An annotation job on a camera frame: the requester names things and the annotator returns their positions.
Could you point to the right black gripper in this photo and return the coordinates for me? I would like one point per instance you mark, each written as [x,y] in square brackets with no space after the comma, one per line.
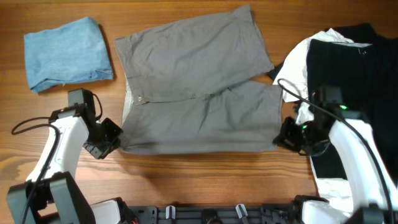
[284,137]

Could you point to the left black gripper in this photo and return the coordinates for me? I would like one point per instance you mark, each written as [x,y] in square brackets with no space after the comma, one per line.
[99,152]

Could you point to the grey shorts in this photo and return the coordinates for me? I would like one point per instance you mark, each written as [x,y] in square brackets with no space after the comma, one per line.
[190,87]

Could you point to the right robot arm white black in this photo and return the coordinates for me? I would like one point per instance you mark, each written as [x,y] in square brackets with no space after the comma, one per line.
[373,193]

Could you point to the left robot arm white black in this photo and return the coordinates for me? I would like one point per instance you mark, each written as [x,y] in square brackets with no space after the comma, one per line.
[50,193]

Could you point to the white shirt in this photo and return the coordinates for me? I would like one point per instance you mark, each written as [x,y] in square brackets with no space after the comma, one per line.
[294,69]

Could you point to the black garment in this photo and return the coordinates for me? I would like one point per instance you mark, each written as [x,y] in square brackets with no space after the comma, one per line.
[366,73]

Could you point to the folded blue denim garment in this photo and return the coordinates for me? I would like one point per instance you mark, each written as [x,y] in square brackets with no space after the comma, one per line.
[70,54]

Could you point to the black base rail with clips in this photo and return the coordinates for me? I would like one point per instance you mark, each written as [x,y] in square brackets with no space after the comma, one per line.
[199,214]

